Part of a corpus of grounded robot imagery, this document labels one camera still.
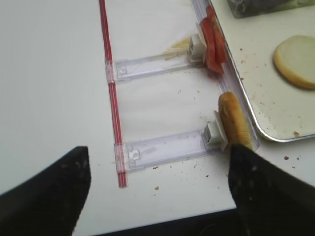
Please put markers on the white pusher block tomato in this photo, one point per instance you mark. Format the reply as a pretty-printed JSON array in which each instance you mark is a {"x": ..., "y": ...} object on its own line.
[{"x": 197, "y": 46}]

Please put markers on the clear plastic salad container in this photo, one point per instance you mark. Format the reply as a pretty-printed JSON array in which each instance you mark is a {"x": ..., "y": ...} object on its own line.
[{"x": 248, "y": 8}]

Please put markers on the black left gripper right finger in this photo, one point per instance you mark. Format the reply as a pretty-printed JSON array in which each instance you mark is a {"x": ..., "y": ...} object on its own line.
[{"x": 269, "y": 201}]

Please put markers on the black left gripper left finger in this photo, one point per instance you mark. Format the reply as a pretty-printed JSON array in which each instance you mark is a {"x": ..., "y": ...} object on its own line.
[{"x": 49, "y": 203}]

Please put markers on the purple cabbage shreds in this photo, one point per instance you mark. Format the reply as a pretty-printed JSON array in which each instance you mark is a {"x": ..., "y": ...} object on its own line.
[{"x": 245, "y": 8}]

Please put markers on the red tomato slices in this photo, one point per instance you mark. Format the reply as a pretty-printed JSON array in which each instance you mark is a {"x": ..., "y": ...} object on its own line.
[{"x": 215, "y": 54}]

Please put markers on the white pusher block bottom buns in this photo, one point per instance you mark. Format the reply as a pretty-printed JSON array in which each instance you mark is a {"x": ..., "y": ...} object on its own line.
[{"x": 214, "y": 135}]

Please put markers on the left red rail strip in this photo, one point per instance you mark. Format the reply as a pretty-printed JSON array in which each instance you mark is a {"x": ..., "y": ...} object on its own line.
[{"x": 118, "y": 141}]

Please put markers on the green lettuce leaves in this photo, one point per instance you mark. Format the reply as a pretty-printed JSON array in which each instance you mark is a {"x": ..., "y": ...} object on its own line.
[{"x": 291, "y": 4}]

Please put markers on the white rectangular metal tray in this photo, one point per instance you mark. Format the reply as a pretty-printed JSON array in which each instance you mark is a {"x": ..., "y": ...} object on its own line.
[{"x": 281, "y": 111}]

